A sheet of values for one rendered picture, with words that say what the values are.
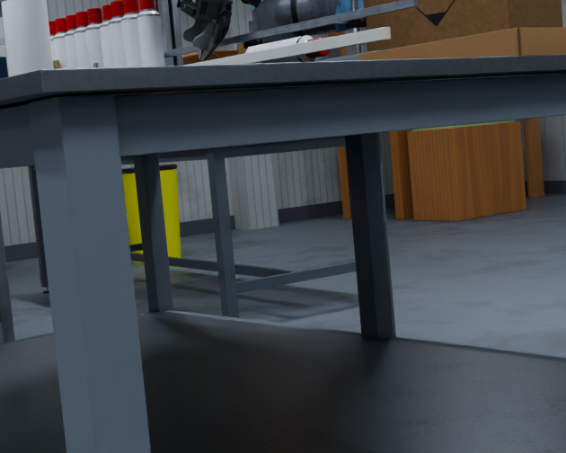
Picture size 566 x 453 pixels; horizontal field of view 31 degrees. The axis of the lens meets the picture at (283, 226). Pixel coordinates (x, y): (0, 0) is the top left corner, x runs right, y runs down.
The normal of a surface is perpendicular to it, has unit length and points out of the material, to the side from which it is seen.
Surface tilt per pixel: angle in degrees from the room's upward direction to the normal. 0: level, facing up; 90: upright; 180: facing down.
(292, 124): 90
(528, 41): 90
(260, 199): 90
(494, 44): 90
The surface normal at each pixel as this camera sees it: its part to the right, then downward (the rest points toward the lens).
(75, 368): -0.75, 0.12
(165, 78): 0.65, 0.01
